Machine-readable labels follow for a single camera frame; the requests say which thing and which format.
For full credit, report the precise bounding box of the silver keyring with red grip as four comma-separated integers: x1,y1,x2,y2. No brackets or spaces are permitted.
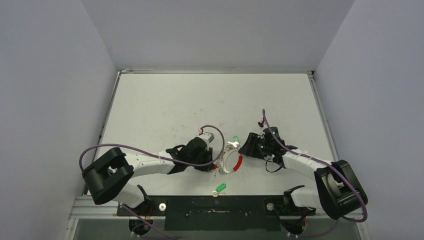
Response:
213,141,241,177

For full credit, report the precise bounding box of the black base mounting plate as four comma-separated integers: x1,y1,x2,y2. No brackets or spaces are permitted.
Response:
134,195,316,232

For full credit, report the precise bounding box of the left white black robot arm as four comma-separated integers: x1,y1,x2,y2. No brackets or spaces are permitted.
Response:
82,132,214,216

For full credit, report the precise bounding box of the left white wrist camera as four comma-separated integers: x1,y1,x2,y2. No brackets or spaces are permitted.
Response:
198,132,215,145

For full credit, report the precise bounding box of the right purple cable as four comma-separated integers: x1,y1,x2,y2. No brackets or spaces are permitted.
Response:
261,108,369,239

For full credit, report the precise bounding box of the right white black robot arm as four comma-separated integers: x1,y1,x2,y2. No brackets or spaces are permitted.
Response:
238,127,368,220

